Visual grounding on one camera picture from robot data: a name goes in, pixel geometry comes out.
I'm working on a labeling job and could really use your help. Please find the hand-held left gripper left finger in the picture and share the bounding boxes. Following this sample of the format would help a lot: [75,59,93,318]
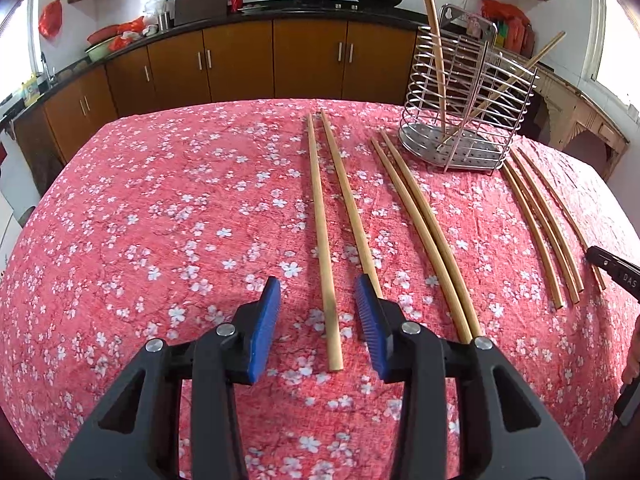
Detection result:
[55,276,282,480]

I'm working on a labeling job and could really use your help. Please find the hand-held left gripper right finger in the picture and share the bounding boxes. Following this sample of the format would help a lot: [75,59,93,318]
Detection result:
[354,275,586,480]

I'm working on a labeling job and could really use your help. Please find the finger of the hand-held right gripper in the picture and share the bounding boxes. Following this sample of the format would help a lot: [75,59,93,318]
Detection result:
[586,246,640,306]

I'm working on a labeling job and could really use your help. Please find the wooden chopstick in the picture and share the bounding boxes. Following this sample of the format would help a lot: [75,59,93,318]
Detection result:
[318,108,385,301]
[437,31,567,153]
[380,130,484,340]
[500,162,566,310]
[509,150,581,305]
[370,137,473,346]
[530,155,607,291]
[517,145,586,293]
[413,0,451,153]
[305,113,345,373]

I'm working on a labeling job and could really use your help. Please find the metal wire utensil holder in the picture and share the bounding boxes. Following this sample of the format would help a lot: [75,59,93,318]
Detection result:
[398,4,541,175]

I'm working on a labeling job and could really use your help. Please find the person's right hand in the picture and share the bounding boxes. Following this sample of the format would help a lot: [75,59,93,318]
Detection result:
[626,316,640,382]

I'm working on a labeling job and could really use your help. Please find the pink floral tablecloth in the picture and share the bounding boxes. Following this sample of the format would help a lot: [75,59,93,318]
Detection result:
[0,97,640,480]

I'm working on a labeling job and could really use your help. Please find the beige wooden side table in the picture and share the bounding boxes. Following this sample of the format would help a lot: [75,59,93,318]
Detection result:
[520,60,631,181]

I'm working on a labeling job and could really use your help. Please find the window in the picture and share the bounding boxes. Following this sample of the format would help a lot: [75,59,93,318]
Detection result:
[0,0,41,101]
[590,0,640,111]

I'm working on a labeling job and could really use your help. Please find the colourful containers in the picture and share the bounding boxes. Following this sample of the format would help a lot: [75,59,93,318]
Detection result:
[495,17,536,58]

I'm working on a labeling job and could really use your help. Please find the brown lower kitchen cabinets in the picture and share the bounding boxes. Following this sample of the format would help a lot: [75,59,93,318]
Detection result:
[12,19,418,166]

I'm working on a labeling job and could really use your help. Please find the red plastic bag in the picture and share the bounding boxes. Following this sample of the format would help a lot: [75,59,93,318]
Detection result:
[39,0,65,38]
[481,0,531,26]

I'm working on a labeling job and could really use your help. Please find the black kitchen countertop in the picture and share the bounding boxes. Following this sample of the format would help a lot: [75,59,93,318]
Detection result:
[0,2,431,121]

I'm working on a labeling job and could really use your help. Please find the green basin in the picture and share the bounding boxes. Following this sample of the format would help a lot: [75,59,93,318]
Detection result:
[84,40,121,63]

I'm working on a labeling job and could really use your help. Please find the orange plastic bag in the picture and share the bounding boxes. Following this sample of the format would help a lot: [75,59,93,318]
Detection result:
[87,16,147,52]

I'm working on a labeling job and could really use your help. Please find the dark cutting board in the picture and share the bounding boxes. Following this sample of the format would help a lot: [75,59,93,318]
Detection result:
[173,0,230,27]

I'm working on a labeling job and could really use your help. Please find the yellow bottle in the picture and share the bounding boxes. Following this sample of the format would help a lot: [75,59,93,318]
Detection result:
[22,72,43,106]

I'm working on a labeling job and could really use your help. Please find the white plastic bag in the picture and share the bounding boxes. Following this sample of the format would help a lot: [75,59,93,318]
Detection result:
[144,0,173,26]

